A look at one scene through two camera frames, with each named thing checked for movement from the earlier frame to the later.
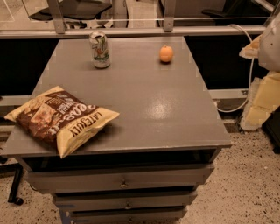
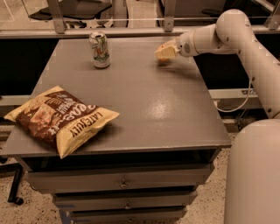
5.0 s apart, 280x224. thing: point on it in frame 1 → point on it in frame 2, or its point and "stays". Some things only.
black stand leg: x=16 y=168 stays
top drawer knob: x=123 y=184 stays
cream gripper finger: x=252 y=50 → x=185 y=42
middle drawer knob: x=128 y=206 stays
